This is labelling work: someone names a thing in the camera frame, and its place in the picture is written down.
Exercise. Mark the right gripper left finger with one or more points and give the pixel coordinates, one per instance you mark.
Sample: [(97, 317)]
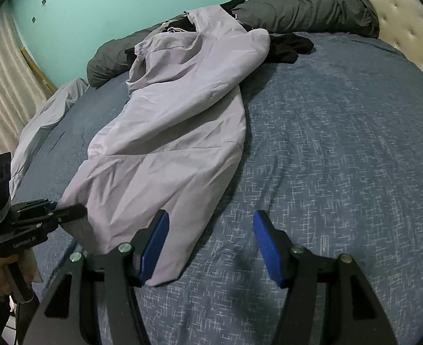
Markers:
[(90, 289)]

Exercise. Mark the blue bed sheet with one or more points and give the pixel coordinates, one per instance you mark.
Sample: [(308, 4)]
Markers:
[(334, 154)]

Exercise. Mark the dark grey rolled duvet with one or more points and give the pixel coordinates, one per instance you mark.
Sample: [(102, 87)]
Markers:
[(276, 16)]

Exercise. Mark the wooden frame by curtain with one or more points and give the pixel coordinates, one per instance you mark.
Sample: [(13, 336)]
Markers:
[(43, 80)]

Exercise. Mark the light grey zip jacket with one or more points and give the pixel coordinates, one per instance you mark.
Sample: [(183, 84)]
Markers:
[(176, 144)]

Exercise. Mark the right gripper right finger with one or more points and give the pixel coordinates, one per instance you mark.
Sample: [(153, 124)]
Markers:
[(328, 300)]

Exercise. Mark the beige striped curtain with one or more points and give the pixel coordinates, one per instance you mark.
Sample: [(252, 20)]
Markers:
[(20, 93)]

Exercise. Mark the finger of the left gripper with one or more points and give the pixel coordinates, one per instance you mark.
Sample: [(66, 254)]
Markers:
[(68, 214), (33, 209)]

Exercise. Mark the light grey blanket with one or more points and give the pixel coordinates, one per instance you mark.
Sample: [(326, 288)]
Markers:
[(40, 126)]

